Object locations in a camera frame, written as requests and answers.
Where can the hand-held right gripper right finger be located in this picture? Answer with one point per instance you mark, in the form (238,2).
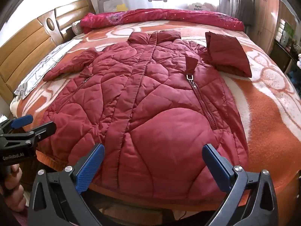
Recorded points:
(216,167)

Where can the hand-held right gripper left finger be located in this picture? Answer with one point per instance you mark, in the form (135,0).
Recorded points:
(90,167)

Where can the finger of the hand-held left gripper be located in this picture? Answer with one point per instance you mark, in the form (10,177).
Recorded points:
(44,130)
(22,120)

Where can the red quilted jacket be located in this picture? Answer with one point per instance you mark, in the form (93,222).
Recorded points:
(141,98)

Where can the person's left hand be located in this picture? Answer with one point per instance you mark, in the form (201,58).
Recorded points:
(13,183)

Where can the striped grey pillow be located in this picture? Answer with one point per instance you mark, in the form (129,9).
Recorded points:
(40,68)

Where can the orange and white blanket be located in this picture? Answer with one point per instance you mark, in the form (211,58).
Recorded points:
(270,122)

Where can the wooden bed headboard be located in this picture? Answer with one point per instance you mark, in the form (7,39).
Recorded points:
(23,42)

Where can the white patterned pillow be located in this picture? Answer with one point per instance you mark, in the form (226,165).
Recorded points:
(76,27)

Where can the dark cabinet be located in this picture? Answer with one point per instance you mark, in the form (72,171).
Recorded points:
(279,54)

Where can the grey hanging bag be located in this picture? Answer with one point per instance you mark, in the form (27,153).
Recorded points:
(245,10)

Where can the red floral quilt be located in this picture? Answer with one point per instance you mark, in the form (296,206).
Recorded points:
(164,16)

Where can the white printed cushion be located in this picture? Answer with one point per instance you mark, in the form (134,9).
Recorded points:
(197,6)

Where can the wooden wardrobe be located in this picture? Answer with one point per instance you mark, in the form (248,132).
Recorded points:
(268,9)

